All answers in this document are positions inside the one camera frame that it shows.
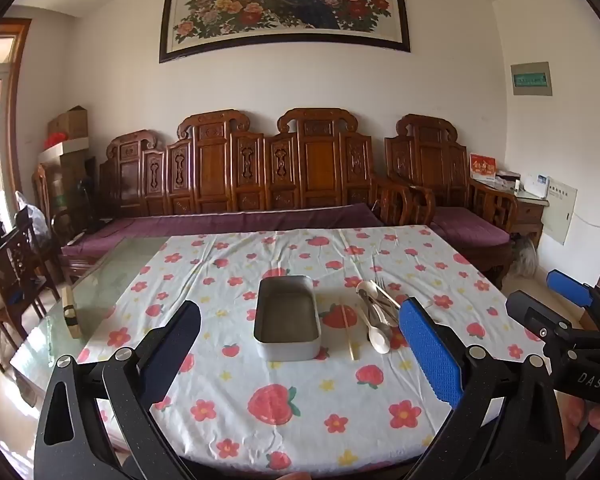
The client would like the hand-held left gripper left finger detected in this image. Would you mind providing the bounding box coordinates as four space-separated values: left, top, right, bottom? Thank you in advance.
34 301 202 480

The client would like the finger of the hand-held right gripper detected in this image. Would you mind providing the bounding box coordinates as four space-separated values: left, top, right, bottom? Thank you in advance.
546 269 600 333
506 290 588 348

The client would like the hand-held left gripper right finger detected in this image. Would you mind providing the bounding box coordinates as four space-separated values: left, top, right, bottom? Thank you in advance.
399 296 566 480

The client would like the beige plastic spoon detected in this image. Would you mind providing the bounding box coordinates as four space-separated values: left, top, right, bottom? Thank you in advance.
360 304 392 355

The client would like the dark brown chopstick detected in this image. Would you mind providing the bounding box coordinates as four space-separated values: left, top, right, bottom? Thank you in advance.
362 292 388 328

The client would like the metal fork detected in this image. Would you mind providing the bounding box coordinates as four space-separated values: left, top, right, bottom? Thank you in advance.
376 275 403 311

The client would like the white plastic spoon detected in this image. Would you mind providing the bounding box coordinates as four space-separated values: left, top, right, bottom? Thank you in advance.
356 281 398 328

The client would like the rectangular metal tin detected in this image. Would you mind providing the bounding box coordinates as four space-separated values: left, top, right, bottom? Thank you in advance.
253 275 323 362

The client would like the grey fluffy duster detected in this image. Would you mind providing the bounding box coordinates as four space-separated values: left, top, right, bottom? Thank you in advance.
510 237 538 277

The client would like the wooden side table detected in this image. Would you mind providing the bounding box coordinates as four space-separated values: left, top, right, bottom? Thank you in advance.
467 177 550 251

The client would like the strawberry and flower tablecloth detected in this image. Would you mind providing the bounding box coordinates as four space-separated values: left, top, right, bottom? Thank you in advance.
75 225 553 471

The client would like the white tabletop device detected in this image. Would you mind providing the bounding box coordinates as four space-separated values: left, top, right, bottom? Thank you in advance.
522 174 551 198

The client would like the red desk calendar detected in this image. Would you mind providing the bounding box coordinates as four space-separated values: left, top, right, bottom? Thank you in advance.
469 153 497 178

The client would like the wooden dining chair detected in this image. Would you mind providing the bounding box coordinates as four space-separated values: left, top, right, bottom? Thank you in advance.
0 230 48 373
14 205 63 291

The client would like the carved wooden armchair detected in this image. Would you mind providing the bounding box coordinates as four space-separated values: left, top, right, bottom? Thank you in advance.
384 114 520 291

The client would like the carved wooden sofa bench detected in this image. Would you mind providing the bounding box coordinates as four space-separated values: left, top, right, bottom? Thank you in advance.
55 108 436 281

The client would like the clear plastic bag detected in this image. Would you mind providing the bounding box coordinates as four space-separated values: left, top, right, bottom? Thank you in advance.
14 190 48 246

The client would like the large cardboard box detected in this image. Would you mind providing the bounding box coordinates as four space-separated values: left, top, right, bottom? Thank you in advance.
37 152 98 231

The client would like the flat white box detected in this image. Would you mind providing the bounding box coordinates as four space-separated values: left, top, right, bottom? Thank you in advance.
40 137 90 165

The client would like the brown cardboard box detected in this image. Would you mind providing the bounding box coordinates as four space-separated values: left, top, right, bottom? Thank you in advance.
47 105 89 141

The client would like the framed peacock flower painting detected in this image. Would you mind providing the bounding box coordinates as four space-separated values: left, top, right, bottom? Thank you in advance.
159 0 412 64

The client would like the white wall panel door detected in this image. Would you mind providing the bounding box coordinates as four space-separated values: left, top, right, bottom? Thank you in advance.
541 180 578 246

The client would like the grey wall electrical box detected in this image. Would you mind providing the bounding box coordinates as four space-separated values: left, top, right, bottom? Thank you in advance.
510 61 552 97

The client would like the wooden door frame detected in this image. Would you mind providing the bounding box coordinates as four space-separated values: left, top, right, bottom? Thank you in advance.
0 17 33 211

